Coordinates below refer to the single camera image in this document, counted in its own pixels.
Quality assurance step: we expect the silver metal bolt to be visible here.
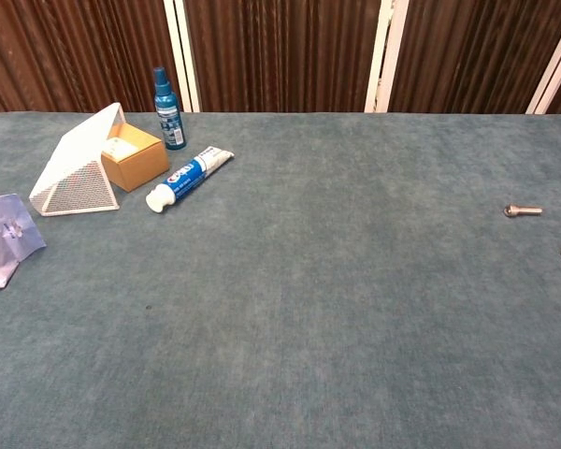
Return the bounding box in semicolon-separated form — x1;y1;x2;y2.
503;204;543;219

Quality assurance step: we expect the teal felt table cover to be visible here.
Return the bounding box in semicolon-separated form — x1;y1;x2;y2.
0;110;561;449

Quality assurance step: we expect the blue white toothpaste tube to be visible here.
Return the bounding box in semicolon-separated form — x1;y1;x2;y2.
145;145;236;214

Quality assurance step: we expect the brown cardboard box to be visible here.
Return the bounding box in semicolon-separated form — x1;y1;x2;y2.
100;122;170;194

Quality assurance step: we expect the blue spray bottle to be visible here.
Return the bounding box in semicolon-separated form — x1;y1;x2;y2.
152;65;187;152

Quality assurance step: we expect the white mesh desk organizer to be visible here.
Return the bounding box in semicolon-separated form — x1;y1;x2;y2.
28;102;122;218

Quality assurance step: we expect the clear plastic bag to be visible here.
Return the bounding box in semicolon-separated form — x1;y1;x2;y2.
0;183;48;292

